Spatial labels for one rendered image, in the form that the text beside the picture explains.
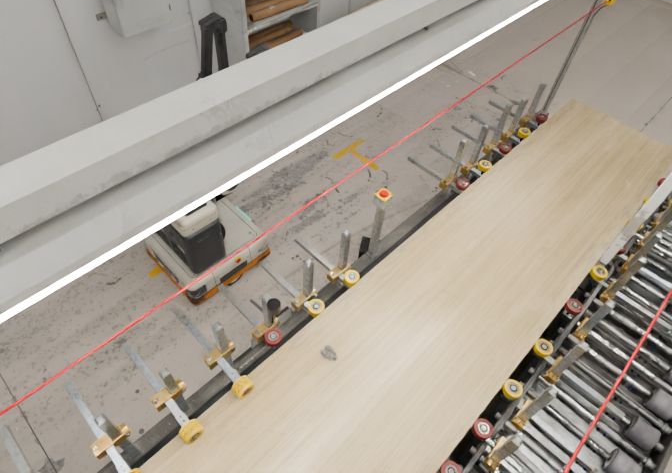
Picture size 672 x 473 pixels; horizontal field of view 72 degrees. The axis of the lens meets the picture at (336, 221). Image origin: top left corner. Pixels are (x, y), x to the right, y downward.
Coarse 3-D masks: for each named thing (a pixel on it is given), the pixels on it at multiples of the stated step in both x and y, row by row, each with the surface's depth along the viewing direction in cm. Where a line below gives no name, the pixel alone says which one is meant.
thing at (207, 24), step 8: (208, 16) 254; (216, 16) 254; (200, 24) 253; (208, 24) 251; (216, 24) 254; (208, 32) 254; (208, 40) 258; (208, 48) 261; (208, 56) 264; (208, 64) 267; (200, 72) 272; (208, 72) 270
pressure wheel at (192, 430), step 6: (192, 420) 181; (186, 426) 178; (192, 426) 179; (198, 426) 180; (180, 432) 179; (186, 432) 177; (192, 432) 177; (198, 432) 180; (186, 438) 177; (192, 438) 180
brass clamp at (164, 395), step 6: (180, 378) 192; (180, 384) 190; (162, 390) 188; (168, 390) 188; (180, 390) 189; (156, 396) 186; (162, 396) 186; (168, 396) 186; (174, 396) 188; (162, 402) 185; (156, 408) 183; (162, 408) 187
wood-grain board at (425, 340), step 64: (576, 128) 328; (512, 192) 283; (576, 192) 287; (640, 192) 290; (448, 256) 249; (512, 256) 251; (576, 256) 254; (320, 320) 220; (384, 320) 222; (448, 320) 224; (512, 320) 226; (256, 384) 198; (320, 384) 200; (384, 384) 202; (448, 384) 204; (192, 448) 181; (256, 448) 182; (320, 448) 184; (384, 448) 185; (448, 448) 187
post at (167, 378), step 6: (162, 372) 175; (168, 372) 176; (162, 378) 175; (168, 378) 178; (168, 384) 180; (174, 384) 184; (174, 390) 187; (180, 396) 194; (180, 402) 197; (186, 402) 201; (180, 408) 200; (186, 408) 205
